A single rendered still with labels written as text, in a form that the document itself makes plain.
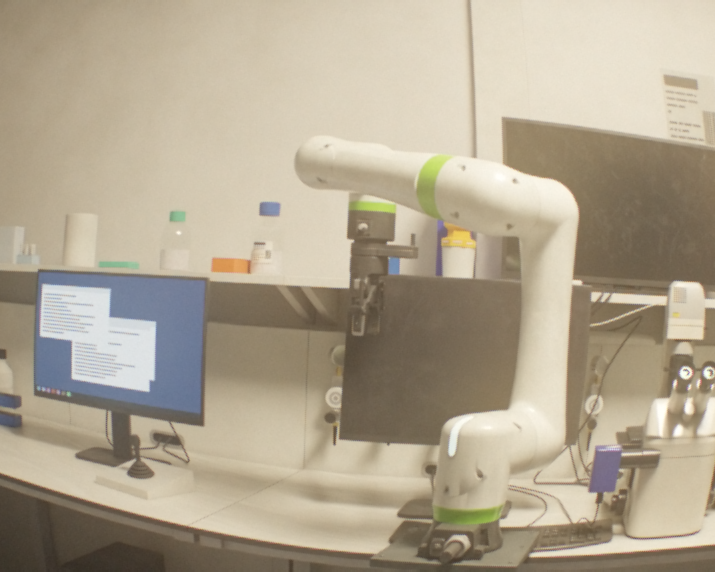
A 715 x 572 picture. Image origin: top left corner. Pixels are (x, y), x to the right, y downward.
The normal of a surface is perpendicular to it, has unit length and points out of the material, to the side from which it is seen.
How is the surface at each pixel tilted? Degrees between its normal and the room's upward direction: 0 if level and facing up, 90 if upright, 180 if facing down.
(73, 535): 90
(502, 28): 90
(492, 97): 90
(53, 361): 86
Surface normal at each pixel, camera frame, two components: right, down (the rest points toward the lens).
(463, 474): -0.44, -0.03
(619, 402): -0.23, -0.01
